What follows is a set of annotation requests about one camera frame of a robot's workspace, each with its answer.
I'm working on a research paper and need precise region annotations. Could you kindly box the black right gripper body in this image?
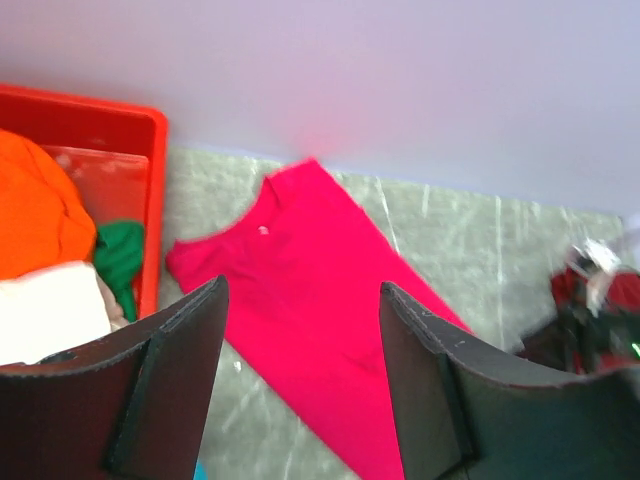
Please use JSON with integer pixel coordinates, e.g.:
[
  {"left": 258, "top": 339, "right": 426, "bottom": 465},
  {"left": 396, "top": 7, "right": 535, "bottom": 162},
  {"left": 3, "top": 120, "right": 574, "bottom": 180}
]
[{"left": 519, "top": 259, "right": 639, "bottom": 374}]

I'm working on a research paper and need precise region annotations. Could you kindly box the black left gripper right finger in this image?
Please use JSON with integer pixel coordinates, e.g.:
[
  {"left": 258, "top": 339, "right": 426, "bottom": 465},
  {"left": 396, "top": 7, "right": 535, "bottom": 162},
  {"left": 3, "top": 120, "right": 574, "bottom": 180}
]
[{"left": 379, "top": 282, "right": 639, "bottom": 479}]

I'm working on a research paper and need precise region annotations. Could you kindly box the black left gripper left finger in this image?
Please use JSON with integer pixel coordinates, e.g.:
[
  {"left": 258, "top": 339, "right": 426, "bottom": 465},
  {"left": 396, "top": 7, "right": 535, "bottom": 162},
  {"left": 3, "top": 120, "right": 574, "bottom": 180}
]
[{"left": 1, "top": 277, "right": 229, "bottom": 479}]

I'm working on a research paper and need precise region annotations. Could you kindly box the bright pink t-shirt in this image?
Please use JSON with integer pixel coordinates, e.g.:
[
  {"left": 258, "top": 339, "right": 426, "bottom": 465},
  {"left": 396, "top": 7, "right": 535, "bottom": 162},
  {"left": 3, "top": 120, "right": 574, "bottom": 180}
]
[{"left": 166, "top": 160, "right": 458, "bottom": 479}]

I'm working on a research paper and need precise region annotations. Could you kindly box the light blue t-shirt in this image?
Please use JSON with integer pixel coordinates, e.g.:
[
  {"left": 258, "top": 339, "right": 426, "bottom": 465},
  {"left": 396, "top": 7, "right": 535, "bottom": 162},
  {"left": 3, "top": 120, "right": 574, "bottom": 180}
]
[{"left": 193, "top": 462, "right": 208, "bottom": 480}]

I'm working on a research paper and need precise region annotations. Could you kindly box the white t-shirt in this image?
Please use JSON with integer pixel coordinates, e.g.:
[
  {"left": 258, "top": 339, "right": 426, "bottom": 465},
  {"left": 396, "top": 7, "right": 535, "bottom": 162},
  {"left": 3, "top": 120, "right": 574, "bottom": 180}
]
[{"left": 0, "top": 261, "right": 128, "bottom": 365}]

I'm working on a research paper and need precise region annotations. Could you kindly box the green t-shirt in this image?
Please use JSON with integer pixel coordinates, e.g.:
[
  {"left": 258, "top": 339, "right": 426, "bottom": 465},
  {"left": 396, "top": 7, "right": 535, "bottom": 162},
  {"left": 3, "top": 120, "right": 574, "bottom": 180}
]
[{"left": 93, "top": 220, "right": 145, "bottom": 323}]

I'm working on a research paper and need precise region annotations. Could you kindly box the orange t-shirt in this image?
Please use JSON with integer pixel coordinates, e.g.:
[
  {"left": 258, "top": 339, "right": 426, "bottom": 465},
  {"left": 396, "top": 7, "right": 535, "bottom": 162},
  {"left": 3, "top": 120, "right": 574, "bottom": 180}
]
[{"left": 1, "top": 130, "right": 97, "bottom": 280}]

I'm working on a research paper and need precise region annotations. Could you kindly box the red plastic bin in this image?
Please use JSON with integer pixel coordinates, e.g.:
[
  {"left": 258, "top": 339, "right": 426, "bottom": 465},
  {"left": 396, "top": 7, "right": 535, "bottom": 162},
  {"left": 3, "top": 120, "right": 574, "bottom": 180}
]
[{"left": 1, "top": 84, "right": 168, "bottom": 317}]

